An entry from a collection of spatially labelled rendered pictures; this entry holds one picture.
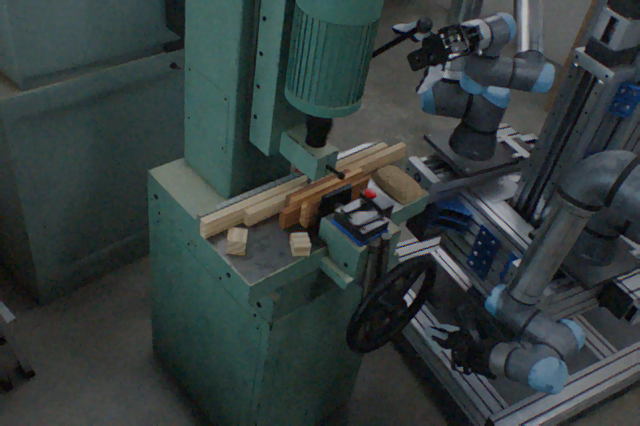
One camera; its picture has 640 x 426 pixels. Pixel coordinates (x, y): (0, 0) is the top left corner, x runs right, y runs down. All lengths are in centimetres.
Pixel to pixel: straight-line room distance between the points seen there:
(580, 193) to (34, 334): 187
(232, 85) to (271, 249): 40
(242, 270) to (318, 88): 43
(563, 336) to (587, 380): 91
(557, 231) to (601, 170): 16
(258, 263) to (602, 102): 100
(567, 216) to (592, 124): 53
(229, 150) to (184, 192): 20
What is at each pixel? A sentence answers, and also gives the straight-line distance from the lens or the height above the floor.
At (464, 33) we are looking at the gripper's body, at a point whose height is 136.
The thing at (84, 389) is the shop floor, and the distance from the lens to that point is 240.
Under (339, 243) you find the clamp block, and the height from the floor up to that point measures 93.
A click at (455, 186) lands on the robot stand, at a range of 215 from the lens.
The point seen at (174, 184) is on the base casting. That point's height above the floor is 80.
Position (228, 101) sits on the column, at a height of 111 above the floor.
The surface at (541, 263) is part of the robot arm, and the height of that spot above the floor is 103.
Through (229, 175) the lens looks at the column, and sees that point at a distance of 174.
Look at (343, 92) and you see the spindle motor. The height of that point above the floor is 126.
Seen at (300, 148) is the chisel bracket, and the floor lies 106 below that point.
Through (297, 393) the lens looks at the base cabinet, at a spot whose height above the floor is 30.
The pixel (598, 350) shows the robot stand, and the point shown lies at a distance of 259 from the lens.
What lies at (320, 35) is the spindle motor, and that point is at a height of 138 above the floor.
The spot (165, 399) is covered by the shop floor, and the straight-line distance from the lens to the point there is 235.
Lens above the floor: 197
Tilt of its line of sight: 40 degrees down
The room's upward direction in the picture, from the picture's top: 11 degrees clockwise
